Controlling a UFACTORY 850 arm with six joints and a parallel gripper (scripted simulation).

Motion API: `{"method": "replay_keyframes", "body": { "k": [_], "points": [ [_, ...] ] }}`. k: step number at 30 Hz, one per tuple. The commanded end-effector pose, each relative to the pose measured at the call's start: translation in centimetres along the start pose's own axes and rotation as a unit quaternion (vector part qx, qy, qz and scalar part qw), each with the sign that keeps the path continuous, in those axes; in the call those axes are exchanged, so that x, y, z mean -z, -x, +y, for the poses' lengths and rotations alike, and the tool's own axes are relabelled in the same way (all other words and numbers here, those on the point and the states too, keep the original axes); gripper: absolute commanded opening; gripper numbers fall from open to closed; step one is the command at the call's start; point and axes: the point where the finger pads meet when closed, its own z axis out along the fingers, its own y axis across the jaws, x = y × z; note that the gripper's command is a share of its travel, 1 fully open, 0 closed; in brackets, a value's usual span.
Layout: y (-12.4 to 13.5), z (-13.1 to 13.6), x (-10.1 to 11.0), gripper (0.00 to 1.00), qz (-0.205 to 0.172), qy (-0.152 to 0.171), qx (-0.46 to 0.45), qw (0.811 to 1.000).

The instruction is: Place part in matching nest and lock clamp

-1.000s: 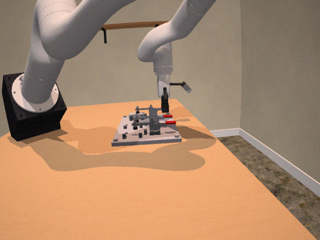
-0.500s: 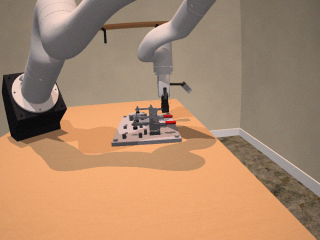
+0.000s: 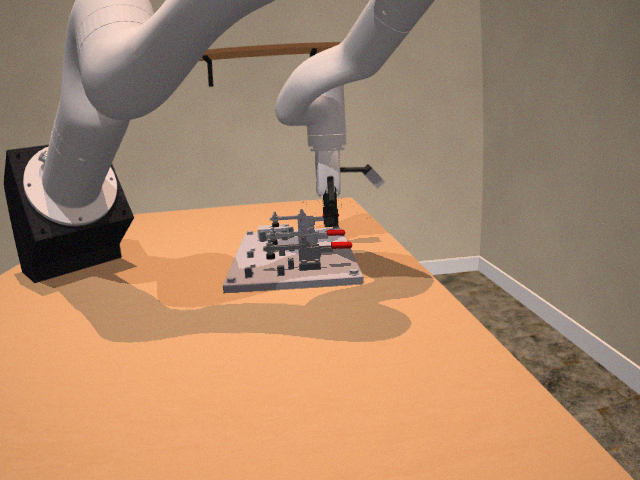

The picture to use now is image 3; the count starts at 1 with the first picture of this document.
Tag black toggle clamp with red handle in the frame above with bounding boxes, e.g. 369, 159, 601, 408
267, 224, 345, 245

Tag grey toggle clamp with red handle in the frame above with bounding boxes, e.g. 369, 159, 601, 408
263, 236, 353, 271

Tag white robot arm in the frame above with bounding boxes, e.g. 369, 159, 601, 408
23, 0, 435, 226

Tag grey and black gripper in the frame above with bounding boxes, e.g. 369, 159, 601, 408
310, 147, 345, 227

